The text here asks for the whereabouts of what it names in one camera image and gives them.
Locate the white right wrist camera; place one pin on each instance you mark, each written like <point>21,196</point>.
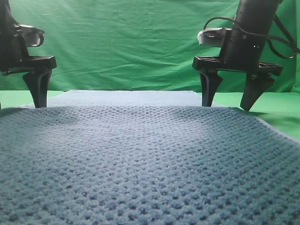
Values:
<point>211,37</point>

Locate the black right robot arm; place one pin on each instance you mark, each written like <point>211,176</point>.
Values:
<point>254,18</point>

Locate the green backdrop cloth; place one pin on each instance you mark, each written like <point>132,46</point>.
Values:
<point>123,44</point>

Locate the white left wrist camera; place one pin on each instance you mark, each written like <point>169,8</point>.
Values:
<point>34,37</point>

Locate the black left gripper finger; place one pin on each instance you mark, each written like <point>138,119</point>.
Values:
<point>37,81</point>

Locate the blue waffle-weave towel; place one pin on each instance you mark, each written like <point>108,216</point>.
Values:
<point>94,159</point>

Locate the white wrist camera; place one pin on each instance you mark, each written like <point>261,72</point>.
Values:
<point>34,37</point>
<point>211,37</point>

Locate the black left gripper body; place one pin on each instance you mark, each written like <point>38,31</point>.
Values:
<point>15,57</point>

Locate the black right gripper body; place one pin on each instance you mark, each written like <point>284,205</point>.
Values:
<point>238,53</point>

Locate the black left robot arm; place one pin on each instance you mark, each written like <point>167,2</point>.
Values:
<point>7,21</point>

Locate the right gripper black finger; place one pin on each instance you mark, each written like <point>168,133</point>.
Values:
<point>255,86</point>
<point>210,81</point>

